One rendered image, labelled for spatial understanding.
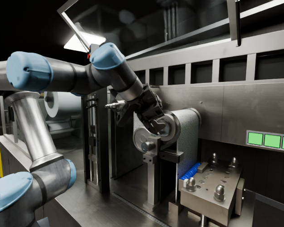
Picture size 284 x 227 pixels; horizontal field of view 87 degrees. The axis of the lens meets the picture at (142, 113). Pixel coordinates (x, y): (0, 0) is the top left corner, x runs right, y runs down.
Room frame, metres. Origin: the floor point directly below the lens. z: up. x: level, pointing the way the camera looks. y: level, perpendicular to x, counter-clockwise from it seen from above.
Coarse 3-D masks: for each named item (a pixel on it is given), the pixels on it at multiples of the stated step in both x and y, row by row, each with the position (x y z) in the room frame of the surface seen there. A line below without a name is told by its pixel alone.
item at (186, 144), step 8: (192, 136) 0.72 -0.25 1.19; (184, 144) 0.65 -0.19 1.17; (192, 144) 0.72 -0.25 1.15; (184, 152) 0.65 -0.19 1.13; (192, 152) 0.72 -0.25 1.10; (184, 160) 0.65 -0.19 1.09; (192, 160) 0.73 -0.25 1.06; (176, 168) 0.60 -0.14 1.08; (184, 168) 0.65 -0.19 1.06; (176, 176) 0.60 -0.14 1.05
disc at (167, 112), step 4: (164, 112) 0.63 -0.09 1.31; (168, 112) 0.62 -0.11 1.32; (172, 116) 0.61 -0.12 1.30; (176, 116) 0.60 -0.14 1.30; (176, 120) 0.60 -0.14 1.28; (176, 124) 0.60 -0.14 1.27; (180, 128) 0.59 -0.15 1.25; (176, 132) 0.60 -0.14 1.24; (176, 136) 0.60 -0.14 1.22; (160, 140) 0.64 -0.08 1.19; (172, 140) 0.61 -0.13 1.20; (176, 140) 0.60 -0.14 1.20; (168, 144) 0.62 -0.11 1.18
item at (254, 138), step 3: (249, 135) 0.70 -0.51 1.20; (252, 135) 0.69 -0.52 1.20; (255, 135) 0.69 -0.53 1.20; (258, 135) 0.68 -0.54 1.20; (261, 135) 0.67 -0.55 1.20; (249, 138) 0.70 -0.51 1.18; (252, 138) 0.69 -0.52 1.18; (255, 138) 0.69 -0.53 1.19; (258, 138) 0.68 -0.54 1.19; (261, 138) 0.67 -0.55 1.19; (249, 141) 0.70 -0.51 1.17; (252, 141) 0.69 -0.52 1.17; (255, 141) 0.69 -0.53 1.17; (258, 141) 0.68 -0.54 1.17; (261, 141) 0.67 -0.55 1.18; (258, 144) 0.68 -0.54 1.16
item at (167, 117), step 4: (164, 116) 0.62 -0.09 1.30; (168, 116) 0.61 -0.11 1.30; (156, 120) 0.64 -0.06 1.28; (168, 120) 0.61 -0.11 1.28; (172, 120) 0.60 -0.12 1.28; (172, 124) 0.60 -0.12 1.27; (172, 128) 0.60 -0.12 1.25; (176, 128) 0.59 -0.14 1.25; (172, 132) 0.60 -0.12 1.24; (156, 136) 0.64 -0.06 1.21; (160, 136) 0.63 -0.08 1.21; (168, 136) 0.61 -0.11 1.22; (172, 136) 0.60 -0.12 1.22; (164, 140) 0.62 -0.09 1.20; (168, 140) 0.61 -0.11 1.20
